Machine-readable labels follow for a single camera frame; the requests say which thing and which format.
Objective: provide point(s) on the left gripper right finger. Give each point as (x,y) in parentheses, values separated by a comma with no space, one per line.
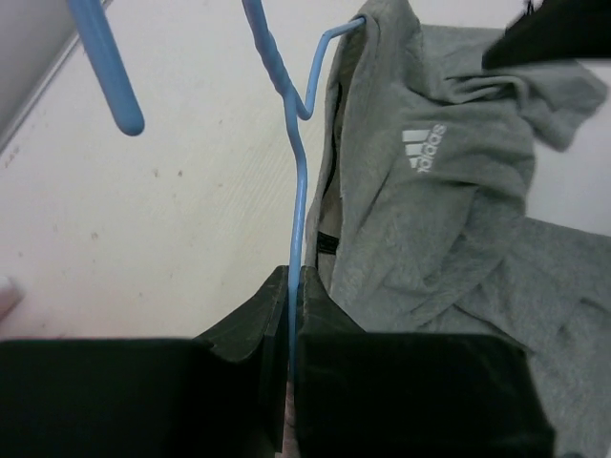
(365,394)

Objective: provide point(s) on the blue wire hanger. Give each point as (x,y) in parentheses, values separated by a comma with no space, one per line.
(99,44)

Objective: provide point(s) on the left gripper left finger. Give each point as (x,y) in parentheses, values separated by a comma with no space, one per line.
(220,394)

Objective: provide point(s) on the silver clothes rack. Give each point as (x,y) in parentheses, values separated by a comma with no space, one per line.
(10,296)

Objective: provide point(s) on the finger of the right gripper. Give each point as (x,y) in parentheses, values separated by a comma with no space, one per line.
(553,31)

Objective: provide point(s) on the grey t shirt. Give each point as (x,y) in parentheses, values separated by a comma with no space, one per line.
(419,218)

